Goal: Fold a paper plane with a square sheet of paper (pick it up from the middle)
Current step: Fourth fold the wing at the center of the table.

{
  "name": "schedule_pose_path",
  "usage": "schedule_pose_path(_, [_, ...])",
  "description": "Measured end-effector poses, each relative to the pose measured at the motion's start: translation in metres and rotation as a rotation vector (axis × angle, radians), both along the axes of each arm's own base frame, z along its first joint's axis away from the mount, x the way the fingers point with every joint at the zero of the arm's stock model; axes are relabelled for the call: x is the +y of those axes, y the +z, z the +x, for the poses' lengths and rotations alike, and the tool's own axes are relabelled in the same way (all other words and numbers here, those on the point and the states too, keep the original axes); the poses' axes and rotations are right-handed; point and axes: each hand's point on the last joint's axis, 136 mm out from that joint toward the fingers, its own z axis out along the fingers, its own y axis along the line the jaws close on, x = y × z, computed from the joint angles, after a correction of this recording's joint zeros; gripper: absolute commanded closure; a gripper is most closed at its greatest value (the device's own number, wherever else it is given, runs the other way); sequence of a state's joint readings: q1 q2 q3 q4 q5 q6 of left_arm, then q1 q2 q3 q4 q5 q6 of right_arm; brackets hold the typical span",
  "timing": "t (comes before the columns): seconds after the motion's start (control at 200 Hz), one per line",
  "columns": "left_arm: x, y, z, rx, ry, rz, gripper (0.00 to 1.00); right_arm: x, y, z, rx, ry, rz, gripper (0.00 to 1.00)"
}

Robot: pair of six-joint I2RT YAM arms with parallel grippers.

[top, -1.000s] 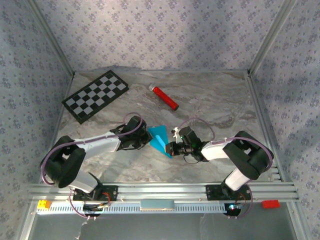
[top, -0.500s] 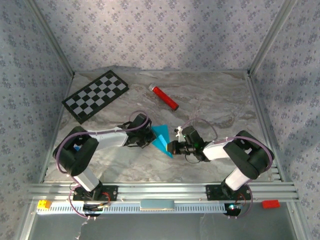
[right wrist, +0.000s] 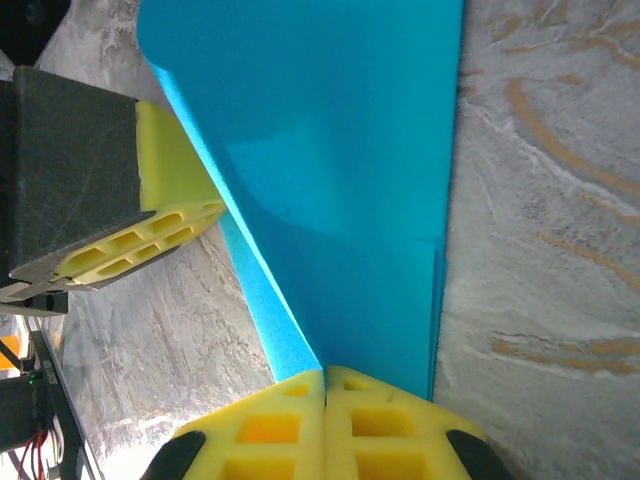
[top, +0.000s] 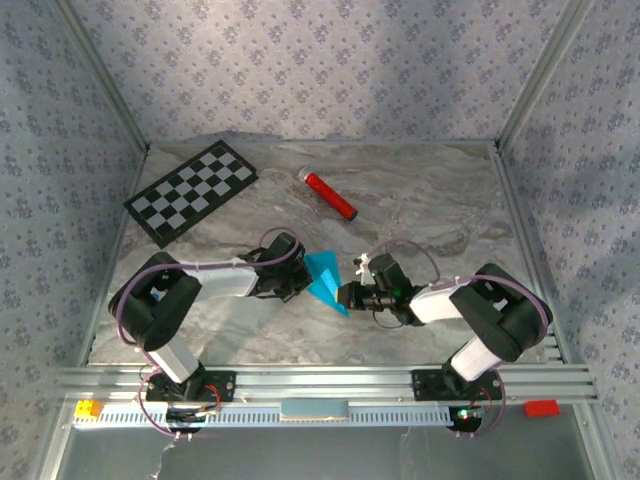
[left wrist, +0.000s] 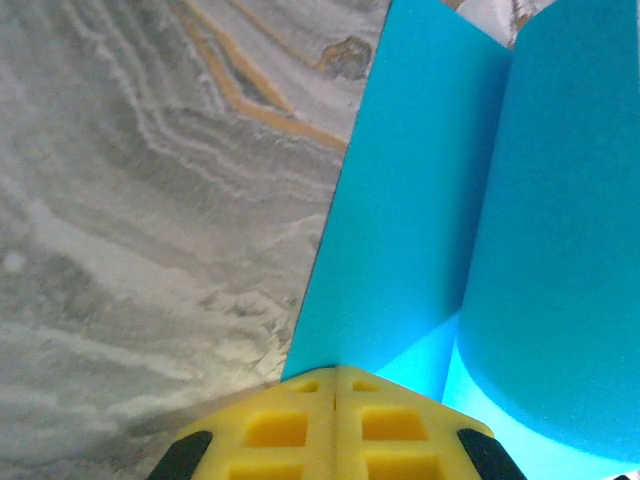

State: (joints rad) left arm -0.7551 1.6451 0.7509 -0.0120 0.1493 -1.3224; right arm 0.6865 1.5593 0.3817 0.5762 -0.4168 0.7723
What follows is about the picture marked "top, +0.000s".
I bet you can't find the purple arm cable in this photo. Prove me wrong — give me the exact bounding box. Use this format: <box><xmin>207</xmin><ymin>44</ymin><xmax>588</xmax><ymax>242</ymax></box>
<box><xmin>359</xmin><ymin>238</ymin><xmax>555</xmax><ymax>442</ymax></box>
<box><xmin>114</xmin><ymin>227</ymin><xmax>304</xmax><ymax>442</ymax></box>

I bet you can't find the aluminium table rear rail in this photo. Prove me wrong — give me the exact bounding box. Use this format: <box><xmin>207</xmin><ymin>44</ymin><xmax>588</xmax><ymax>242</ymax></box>
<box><xmin>147</xmin><ymin>139</ymin><xmax>499</xmax><ymax>149</ymax></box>

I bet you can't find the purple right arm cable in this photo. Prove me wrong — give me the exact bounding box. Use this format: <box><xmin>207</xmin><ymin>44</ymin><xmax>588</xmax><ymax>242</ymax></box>
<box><xmin>359</xmin><ymin>238</ymin><xmax>555</xmax><ymax>442</ymax></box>

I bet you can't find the blue square paper sheet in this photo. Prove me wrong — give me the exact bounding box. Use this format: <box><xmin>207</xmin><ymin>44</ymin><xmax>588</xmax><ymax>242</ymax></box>
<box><xmin>303</xmin><ymin>248</ymin><xmax>351</xmax><ymax>319</ymax></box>

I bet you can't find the grey metal shelf sheet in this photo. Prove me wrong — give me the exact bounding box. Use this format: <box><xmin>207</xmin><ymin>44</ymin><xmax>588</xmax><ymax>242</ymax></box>
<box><xmin>37</xmin><ymin>404</ymin><xmax>619</xmax><ymax>480</ymax></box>

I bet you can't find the grey rectangular block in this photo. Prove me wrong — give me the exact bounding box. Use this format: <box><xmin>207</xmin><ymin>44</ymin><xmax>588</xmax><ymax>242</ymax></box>
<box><xmin>279</xmin><ymin>398</ymin><xmax>350</xmax><ymax>422</ymax></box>

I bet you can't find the red tube with clear cap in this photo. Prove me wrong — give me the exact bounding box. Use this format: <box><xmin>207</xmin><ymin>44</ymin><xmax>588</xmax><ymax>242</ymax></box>
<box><xmin>297</xmin><ymin>166</ymin><xmax>359</xmax><ymax>223</ymax></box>

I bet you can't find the aluminium table side rail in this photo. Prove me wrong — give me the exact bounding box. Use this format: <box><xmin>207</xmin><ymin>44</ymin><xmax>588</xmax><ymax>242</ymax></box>
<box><xmin>77</xmin><ymin>147</ymin><xmax>151</xmax><ymax>366</ymax></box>
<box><xmin>492</xmin><ymin>142</ymin><xmax>576</xmax><ymax>366</ymax></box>

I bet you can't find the black circuit board with light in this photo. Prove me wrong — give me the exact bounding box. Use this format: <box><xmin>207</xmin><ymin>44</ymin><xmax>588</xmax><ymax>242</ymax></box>
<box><xmin>447</xmin><ymin>404</ymin><xmax>485</xmax><ymax>435</ymax></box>

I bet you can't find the aluminium mounting rail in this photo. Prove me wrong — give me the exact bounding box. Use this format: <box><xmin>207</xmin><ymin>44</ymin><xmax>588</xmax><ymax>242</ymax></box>
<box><xmin>54</xmin><ymin>364</ymin><xmax>600</xmax><ymax>405</ymax></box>

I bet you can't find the aluminium frame post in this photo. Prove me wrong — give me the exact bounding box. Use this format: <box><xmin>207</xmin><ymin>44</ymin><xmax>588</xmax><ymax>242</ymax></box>
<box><xmin>52</xmin><ymin>0</ymin><xmax>152</xmax><ymax>154</ymax></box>
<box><xmin>494</xmin><ymin>0</ymin><xmax>599</xmax><ymax>154</ymax></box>

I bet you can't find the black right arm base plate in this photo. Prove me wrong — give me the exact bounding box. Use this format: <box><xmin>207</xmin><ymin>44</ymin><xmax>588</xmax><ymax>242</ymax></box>
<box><xmin>410</xmin><ymin>368</ymin><xmax>504</xmax><ymax>403</ymax></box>

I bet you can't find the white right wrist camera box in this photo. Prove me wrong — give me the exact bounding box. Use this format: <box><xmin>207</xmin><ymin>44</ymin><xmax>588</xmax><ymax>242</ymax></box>
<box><xmin>352</xmin><ymin>253</ymin><xmax>375</xmax><ymax>282</ymax></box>

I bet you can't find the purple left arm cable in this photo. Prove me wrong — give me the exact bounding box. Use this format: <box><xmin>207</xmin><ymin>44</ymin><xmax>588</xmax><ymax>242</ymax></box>
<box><xmin>114</xmin><ymin>227</ymin><xmax>304</xmax><ymax>442</ymax></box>

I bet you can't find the white slotted cable duct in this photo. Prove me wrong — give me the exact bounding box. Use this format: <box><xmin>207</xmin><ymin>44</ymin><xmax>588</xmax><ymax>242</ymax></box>
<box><xmin>72</xmin><ymin>403</ymin><xmax>454</xmax><ymax>429</ymax></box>

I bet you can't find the black and white checkerboard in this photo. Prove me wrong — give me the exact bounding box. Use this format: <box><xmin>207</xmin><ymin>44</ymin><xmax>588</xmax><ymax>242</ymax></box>
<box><xmin>122</xmin><ymin>139</ymin><xmax>260</xmax><ymax>250</ymax></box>

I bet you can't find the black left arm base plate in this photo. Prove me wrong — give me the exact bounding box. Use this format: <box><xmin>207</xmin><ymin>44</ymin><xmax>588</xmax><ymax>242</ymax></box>
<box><xmin>144</xmin><ymin>369</ymin><xmax>237</xmax><ymax>404</ymax></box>

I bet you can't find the red toy brick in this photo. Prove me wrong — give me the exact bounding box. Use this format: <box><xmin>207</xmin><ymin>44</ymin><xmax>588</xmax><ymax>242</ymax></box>
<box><xmin>523</xmin><ymin>399</ymin><xmax>561</xmax><ymax>417</ymax></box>

